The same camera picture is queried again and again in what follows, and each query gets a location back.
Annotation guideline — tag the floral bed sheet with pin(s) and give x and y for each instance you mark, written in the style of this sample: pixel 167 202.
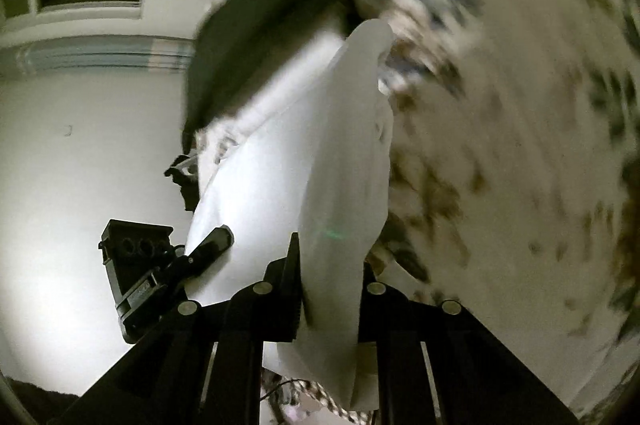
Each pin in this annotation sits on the floral bed sheet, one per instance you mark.
pixel 525 105

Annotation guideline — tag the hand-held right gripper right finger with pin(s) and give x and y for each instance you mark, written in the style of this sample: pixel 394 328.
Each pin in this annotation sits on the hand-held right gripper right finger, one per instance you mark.
pixel 385 320

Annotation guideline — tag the black clothes on rack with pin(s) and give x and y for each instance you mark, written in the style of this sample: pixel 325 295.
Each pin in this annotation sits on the black clothes on rack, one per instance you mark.
pixel 185 185

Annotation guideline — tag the black folded garment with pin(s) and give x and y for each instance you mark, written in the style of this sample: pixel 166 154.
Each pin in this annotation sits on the black folded garment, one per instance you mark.
pixel 250 30

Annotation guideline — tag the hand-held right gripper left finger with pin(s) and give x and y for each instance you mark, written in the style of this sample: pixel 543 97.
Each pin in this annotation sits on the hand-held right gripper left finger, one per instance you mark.
pixel 287 300

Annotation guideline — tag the grey-green striped curtain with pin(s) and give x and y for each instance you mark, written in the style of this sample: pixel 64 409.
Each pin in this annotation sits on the grey-green striped curtain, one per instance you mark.
pixel 100 55

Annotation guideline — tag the white t-shirt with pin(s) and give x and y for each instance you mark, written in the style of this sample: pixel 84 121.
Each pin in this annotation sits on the white t-shirt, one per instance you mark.
pixel 340 155

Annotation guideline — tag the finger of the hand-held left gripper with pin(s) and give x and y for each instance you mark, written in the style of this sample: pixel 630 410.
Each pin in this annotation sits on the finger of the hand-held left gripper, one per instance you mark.
pixel 212 247

